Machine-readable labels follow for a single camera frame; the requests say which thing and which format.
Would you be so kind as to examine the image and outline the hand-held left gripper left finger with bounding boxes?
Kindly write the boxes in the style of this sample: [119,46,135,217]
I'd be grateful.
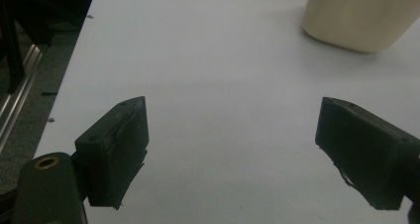
[74,95,151,211]

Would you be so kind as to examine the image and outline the cream plastic container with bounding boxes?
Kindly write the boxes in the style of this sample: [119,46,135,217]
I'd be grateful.
[300,0,420,55]

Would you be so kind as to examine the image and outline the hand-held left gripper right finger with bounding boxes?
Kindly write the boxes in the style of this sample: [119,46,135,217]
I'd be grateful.
[314,96,420,211]

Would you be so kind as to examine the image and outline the black metal stand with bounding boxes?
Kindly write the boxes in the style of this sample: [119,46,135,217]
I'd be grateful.
[0,0,28,95]

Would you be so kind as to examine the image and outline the metal stand rail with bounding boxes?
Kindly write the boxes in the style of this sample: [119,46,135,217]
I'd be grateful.
[0,44,45,154]

